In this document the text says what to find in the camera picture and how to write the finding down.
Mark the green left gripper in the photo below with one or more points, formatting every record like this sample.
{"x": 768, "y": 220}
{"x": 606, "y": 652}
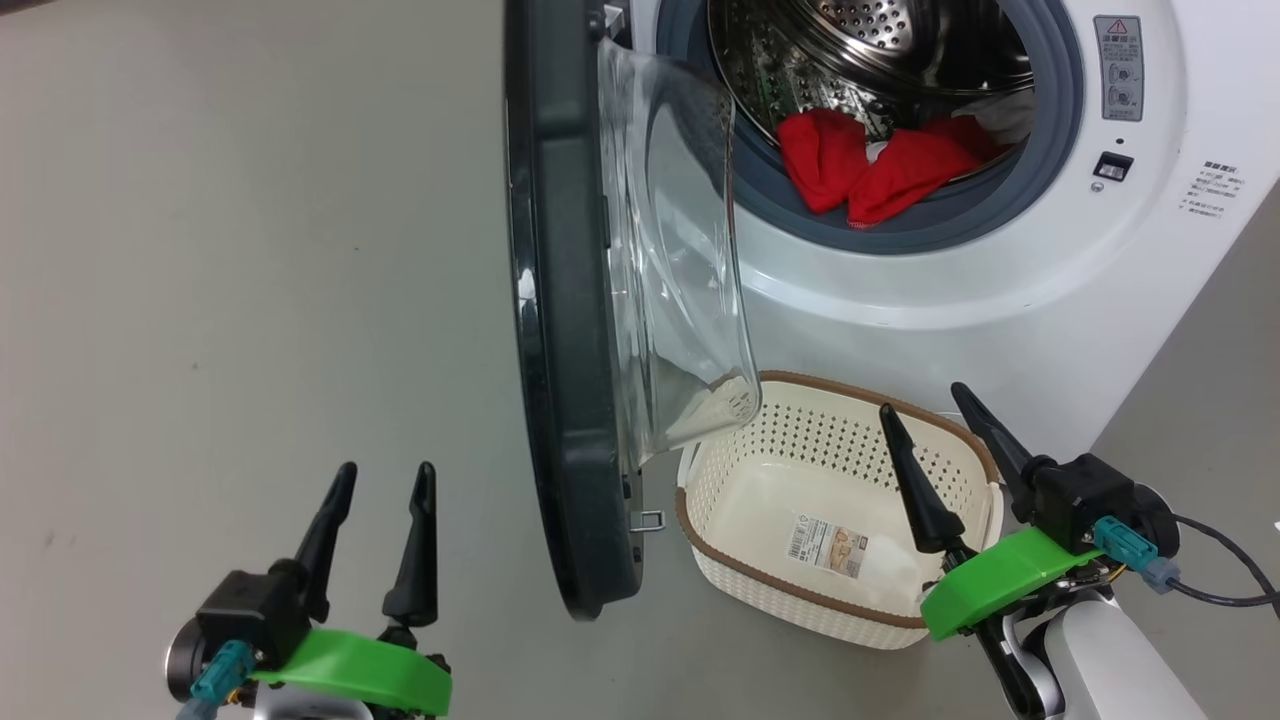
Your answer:
{"x": 360, "y": 670}

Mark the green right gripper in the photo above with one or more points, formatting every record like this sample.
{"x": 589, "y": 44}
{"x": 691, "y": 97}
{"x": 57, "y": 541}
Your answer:
{"x": 990, "y": 580}

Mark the red and white garment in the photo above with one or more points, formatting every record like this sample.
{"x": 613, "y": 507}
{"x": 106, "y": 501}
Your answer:
{"x": 910, "y": 170}
{"x": 820, "y": 160}

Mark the black round glass washer door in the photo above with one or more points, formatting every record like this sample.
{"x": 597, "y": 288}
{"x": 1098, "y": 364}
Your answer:
{"x": 570, "y": 300}

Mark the white product label sticker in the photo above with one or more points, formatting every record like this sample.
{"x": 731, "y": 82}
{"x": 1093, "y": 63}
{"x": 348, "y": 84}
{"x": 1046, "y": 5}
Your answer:
{"x": 828, "y": 545}

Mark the white front-load washing machine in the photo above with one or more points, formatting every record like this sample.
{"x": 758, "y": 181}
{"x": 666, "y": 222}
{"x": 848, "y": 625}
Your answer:
{"x": 1050, "y": 300}

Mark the cream perforated basket brown rim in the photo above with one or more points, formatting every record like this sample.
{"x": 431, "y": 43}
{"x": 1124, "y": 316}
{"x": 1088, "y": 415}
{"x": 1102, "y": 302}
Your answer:
{"x": 760, "y": 510}

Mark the stainless steel washing machine drum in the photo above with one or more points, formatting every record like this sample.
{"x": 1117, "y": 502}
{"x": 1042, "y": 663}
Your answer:
{"x": 900, "y": 40}

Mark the small printed text sticker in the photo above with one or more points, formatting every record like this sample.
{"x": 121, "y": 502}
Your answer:
{"x": 1215, "y": 190}

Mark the grey warning label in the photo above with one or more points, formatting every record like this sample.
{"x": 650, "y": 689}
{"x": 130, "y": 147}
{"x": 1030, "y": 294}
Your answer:
{"x": 1120, "y": 70}

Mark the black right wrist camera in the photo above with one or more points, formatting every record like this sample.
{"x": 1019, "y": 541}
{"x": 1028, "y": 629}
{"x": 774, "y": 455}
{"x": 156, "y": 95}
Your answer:
{"x": 1085, "y": 500}

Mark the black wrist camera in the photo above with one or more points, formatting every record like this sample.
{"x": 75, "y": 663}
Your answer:
{"x": 1085, "y": 500}
{"x": 250, "y": 610}

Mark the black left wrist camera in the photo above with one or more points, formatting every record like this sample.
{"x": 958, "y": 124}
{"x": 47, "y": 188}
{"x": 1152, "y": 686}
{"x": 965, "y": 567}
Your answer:
{"x": 250, "y": 610}

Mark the teal right camera connector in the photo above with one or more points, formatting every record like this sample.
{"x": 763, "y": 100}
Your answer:
{"x": 1125, "y": 542}

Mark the teal camera connector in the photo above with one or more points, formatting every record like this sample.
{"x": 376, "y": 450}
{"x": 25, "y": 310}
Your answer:
{"x": 222, "y": 672}
{"x": 1125, "y": 542}

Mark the teal left camera connector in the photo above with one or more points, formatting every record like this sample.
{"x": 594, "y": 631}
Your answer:
{"x": 222, "y": 672}

